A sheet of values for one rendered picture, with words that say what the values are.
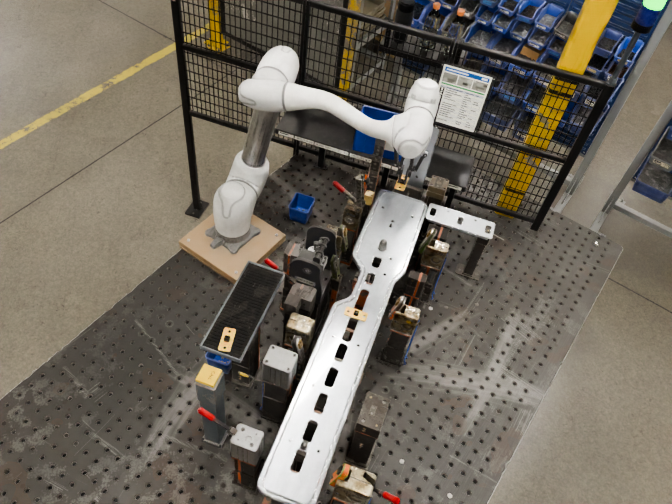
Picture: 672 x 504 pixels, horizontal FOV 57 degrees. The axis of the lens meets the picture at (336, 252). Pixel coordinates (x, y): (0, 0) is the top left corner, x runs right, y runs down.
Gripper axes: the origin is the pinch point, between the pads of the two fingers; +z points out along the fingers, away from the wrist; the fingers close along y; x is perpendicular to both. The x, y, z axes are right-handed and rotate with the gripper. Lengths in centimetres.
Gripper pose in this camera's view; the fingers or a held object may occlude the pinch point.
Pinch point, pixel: (403, 174)
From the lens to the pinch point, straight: 236.0
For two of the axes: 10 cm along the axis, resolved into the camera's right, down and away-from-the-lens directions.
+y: 9.4, 3.1, -1.3
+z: -1.0, 6.2, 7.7
